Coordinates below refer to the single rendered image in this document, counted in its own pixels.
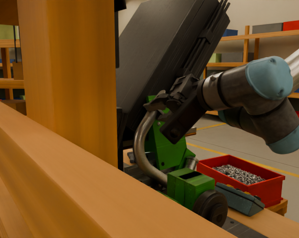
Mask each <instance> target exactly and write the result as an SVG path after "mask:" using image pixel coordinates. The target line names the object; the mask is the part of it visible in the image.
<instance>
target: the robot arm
mask: <svg viewBox="0 0 299 238"><path fill-rule="evenodd" d="M198 78H199V77H196V78H195V77H194V76H193V75H192V74H188V75H186V76H183V77H180V78H178V79H176V81H175V83H174V84H173V86H172V88H171V89H170V92H171V94H166V93H165V92H166V91H165V90H162V91H160V92H159V93H158V94H157V96H156V97H155V98H154V99H153V100H152V101H150V102H149V103H148V105H147V106H146V110H147V111H148V112H151V111H155V110H165V109H166V107H167V108H168V109H169V112H168V113H167V114H166V113H164V114H163V115H158V116H157V118H156V120H159V121H162V122H165V123H164V124H163V126H162V127H161V128H160V129H159V131H160V132H161V133H162V134H163V135H164V136H165V137H166V138H167V139H168V140H169V141H170V142H171V143H172V144H176V143H177V142H178V141H179V140H180V139H181V138H182V137H183V136H184V135H185V134H186V133H187V132H188V131H189V130H190V129H191V128H192V126H193V125H194V124H195V123H196V122H197V121H198V120H199V119H200V118H201V117H202V116H203V115H204V114H205V113H206V112H207V111H217V112H218V116H219V118H220V119H221V120H222V121H223V122H224V123H226V124H228V125H229V126H231V127H236V128H239V129H242V130H244V131H246V132H248V133H251V134H254V135H256V136H258V137H261V138H263V139H264V140H265V142H266V145H267V146H269V148H270V149H271V150H272V151H273V152H274V153H277V154H289V153H292V152H294V151H296V150H298V149H299V117H298V116H297V114H296V112H295V110H294V108H293V106H292V105H291V103H290V101H289V99H288V98H287V97H288V96H289V95H290V94H292V93H293V92H294V91H296V90H297V89H298V88H299V49H298V50H297V51H295V52H294V53H293V54H291V55H290V56H289V57H287V58H286V59H285V60H284V59H282V58H280V57H278V56H271V57H265V58H262V59H257V60H253V61H250V62H249V63H247V64H244V65H241V66H238V67H235V68H232V69H229V70H227V71H224V72H221V73H218V74H217V73H216V72H213V73H210V75H209V77H208V78H205V79H202V80H200V78H199V80H198ZM194 80H195V81H196V82H195V81H194Z"/></svg>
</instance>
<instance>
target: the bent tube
mask: <svg viewBox="0 0 299 238"><path fill-rule="evenodd" d="M147 105H148V103H146V104H144V105H143V107H144V108H146V106H147ZM163 114H164V112H163V111H162V110H155V111H151V112H148V111H147V113H146V114H145V116H144V117H143V119H142V121H141V122H140V124H139V126H138V127H137V129H136V131H135V134H134V137H133V155H134V159H135V161H136V163H137V165H138V167H139V169H140V170H141V171H142V172H143V173H144V174H145V175H146V176H148V177H149V178H151V179H152V180H154V181H155V182H157V183H159V184H160V185H161V186H163V187H164V188H166V189H167V175H166V174H164V173H162V172H161V171H159V170H158V169H157V168H155V167H154V166H152V165H151V164H150V162H149V161H148V159H147V157H146V154H145V150H144V142H145V138H146V135H147V133H148V131H149V129H150V128H151V126H152V124H153V123H154V121H155V119H156V118H157V116H158V115H163Z"/></svg>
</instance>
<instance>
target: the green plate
mask: <svg viewBox="0 0 299 238"><path fill-rule="evenodd" d="M155 97H156V95H152V96H146V100H147V103H149V102H150V101H152V100H153V99H154V98H155ZM162 111H163V112H164V113H166V114H167V113H168V112H169V109H168V108H167V107H166V109H165V110H162ZM158 122H160V126H158V125H157V123H158ZM164 123H165V122H162V121H159V120H156V119H155V121H154V123H153V124H152V126H151V128H150V129H149V140H148V141H145V142H144V150H145V152H155V157H156V163H157V169H158V170H164V169H168V168H171V167H174V166H178V165H180V162H181V160H182V157H183V154H184V152H185V149H186V148H187V145H186V139H185V135H184V136H183V137H182V138H181V139H180V140H179V141H178V142H177V143H176V144H172V143H171V142H170V141H169V140H168V139H167V138H166V137H165V136H164V135H163V134H162V133H161V132H160V131H159V129H160V128H161V127H162V126H163V124H164Z"/></svg>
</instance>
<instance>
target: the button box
mask: <svg viewBox="0 0 299 238"><path fill-rule="evenodd" d="M215 190H216V191H218V192H221V193H223V194H224V195H225V197H226V199H227V203H228V206H229V207H231V208H233V209H235V210H237V211H239V212H241V213H243V214H245V215H247V216H249V217H250V216H253V215H254V214H256V213H258V212H260V211H261V210H263V209H264V207H265V204H264V203H262V202H261V201H260V200H258V199H256V198H255V197H254V196H252V195H249V194H246V193H244V192H242V191H240V190H236V189H235V188H233V187H229V186H227V185H225V184H223V183H220V182H217V183H216V185H215Z"/></svg>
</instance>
